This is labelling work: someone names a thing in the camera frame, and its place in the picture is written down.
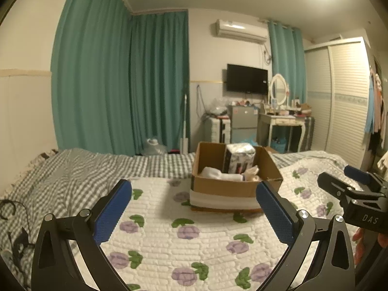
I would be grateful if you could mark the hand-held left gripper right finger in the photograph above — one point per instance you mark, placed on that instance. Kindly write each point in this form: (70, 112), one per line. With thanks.
(275, 215)

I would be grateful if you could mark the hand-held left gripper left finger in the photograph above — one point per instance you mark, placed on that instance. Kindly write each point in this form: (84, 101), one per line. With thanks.
(112, 215)

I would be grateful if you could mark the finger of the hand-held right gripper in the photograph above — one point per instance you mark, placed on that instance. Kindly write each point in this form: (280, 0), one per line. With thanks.
(359, 175)
(333, 185)

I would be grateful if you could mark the cream soft cloth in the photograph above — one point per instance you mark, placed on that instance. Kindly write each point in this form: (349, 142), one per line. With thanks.
(251, 174)

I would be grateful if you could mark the brown cardboard box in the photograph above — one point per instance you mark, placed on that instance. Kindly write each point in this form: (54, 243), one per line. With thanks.
(221, 189)

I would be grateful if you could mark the printed tissue multipack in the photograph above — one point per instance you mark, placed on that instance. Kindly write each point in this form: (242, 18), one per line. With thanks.
(238, 157)

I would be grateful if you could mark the white sock with blue toe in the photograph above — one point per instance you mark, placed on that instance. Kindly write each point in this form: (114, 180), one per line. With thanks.
(216, 174)

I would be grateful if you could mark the striped cloth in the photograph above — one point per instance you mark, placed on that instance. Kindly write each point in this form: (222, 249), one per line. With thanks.
(309, 133)

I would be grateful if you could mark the blue bag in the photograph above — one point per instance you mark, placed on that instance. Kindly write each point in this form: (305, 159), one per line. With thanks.
(279, 145)
(251, 141)

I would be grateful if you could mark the hanging clothes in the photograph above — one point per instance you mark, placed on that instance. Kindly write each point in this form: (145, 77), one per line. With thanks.
(374, 103)

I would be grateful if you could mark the white louvered wardrobe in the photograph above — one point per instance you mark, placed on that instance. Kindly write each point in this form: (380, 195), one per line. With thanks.
(342, 103)

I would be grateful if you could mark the clear plastic water jug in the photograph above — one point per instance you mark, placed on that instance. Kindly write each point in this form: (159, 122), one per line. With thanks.
(155, 147)

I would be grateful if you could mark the white dressing table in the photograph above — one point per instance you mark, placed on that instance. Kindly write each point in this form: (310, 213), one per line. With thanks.
(282, 121)

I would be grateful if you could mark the white floral quilted blanket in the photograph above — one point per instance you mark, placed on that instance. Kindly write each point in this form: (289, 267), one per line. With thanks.
(188, 248)

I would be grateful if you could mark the small grey fridge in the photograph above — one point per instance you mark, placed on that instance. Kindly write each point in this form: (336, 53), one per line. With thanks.
(242, 121)

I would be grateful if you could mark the white suitcase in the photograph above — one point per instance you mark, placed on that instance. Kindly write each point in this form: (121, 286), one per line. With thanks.
(216, 130)

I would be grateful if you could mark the white floor mop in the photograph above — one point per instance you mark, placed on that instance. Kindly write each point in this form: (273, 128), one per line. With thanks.
(184, 133)

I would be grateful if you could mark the white oval vanity mirror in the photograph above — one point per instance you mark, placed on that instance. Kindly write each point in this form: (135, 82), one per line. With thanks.
(279, 89)

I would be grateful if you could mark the clear plastic bag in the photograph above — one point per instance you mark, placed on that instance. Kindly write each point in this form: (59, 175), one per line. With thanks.
(216, 107)

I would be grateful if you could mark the teal curtain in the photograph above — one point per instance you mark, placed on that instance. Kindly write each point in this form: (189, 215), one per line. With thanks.
(160, 81)
(288, 57)
(91, 75)

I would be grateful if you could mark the white air conditioner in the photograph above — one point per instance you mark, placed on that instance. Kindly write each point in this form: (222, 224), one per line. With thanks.
(239, 30)

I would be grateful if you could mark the black wall television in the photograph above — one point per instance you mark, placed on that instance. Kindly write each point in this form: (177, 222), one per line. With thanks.
(247, 78)

